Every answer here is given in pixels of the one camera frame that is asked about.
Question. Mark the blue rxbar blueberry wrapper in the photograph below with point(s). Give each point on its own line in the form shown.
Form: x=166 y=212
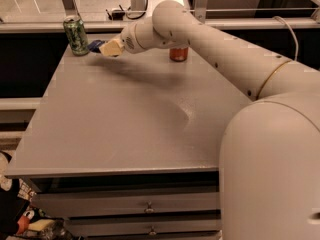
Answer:
x=95 y=45

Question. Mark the drawer metal knob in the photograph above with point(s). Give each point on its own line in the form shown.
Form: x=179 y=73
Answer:
x=149 y=209
x=152 y=232

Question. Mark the lower drawer metal knob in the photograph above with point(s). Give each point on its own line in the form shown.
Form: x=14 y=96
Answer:
x=152 y=232

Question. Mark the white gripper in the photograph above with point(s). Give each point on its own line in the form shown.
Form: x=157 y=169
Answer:
x=127 y=40

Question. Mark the lower grey drawer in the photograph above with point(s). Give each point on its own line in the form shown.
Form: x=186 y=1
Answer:
x=135 y=226

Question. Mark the upper drawer metal knob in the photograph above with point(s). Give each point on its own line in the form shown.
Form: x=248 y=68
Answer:
x=149 y=209

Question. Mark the grey drawer cabinet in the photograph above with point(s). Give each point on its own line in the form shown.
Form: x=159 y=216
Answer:
x=135 y=125

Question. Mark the penguin plush toy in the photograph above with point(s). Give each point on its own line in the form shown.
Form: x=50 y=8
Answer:
x=16 y=216

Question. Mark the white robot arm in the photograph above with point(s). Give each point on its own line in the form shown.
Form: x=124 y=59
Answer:
x=269 y=162

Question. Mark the upper grey drawer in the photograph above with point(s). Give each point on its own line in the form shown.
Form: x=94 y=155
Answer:
x=102 y=204

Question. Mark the red Coca-Cola can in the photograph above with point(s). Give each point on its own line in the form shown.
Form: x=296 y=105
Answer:
x=178 y=54

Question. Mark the grey drawer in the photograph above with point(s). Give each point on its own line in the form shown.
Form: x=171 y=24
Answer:
x=102 y=204
x=135 y=226

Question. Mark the green soda can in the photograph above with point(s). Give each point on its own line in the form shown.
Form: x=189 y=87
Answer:
x=76 y=35

